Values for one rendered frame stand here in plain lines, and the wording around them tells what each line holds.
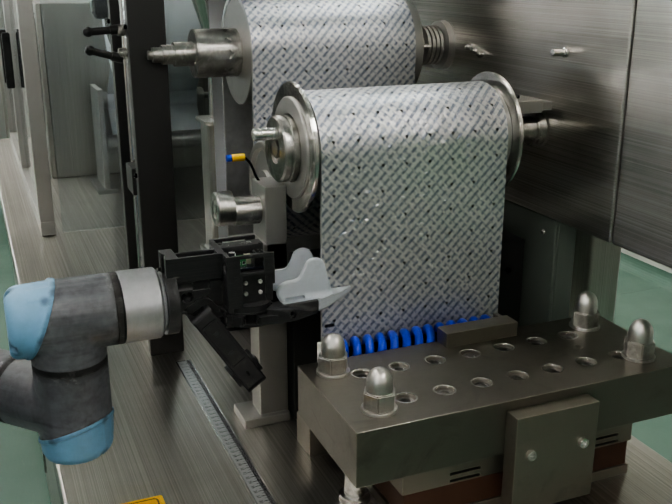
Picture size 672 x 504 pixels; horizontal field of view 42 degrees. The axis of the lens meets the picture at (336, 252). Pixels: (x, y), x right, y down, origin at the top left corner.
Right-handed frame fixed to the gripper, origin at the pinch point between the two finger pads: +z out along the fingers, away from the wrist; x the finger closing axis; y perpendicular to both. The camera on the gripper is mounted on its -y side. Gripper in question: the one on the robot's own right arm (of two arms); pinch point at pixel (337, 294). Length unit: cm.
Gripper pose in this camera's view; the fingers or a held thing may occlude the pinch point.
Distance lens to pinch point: 99.8
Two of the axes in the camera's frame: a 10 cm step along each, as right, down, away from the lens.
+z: 9.2, -1.2, 3.7
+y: 0.0, -9.5, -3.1
